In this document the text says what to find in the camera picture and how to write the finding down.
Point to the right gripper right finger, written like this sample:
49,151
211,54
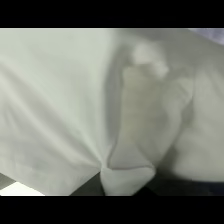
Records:
150,191

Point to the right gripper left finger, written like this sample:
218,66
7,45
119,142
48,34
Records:
90,187

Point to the white T-shirt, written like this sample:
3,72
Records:
66,106

